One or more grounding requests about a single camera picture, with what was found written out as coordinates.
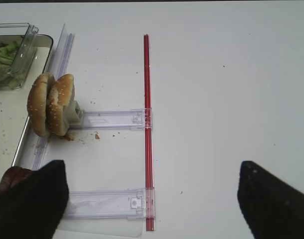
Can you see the right red rail strip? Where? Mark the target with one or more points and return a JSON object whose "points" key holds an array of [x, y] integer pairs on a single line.
{"points": [[148, 134]]}

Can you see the sesame bun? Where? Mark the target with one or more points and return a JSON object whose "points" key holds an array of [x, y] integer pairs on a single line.
{"points": [[37, 103], [61, 93]]}

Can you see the white bun pusher block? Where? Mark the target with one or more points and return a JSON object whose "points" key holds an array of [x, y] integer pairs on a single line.
{"points": [[72, 114]]}

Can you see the rear sesame bun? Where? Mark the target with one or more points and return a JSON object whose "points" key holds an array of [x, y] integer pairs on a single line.
{"points": [[61, 93]]}

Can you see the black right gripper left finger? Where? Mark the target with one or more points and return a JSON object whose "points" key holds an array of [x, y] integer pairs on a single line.
{"points": [[34, 207]]}

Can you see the clear plastic salad box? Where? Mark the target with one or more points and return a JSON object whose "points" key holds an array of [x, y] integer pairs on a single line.
{"points": [[25, 35]]}

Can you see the front meat slice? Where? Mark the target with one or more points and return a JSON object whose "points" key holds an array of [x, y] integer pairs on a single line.
{"points": [[13, 176]]}

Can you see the metal baking tray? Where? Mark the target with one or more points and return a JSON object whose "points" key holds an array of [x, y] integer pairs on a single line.
{"points": [[13, 112]]}

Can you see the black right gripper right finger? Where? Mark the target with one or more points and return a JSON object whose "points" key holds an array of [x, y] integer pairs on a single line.
{"points": [[271, 208]]}

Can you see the clear track lower right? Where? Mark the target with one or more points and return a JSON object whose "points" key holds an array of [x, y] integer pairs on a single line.
{"points": [[124, 204]]}

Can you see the clear track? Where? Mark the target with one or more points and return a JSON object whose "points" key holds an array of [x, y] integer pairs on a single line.
{"points": [[131, 119], [124, 204]]}

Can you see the clear track upper right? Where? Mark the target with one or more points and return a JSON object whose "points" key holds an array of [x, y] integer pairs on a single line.
{"points": [[131, 119]]}

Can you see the green lettuce in box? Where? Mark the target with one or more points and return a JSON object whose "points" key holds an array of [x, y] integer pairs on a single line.
{"points": [[8, 79]]}

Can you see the front sesame bun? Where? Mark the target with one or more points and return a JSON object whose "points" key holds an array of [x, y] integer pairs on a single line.
{"points": [[37, 103]]}

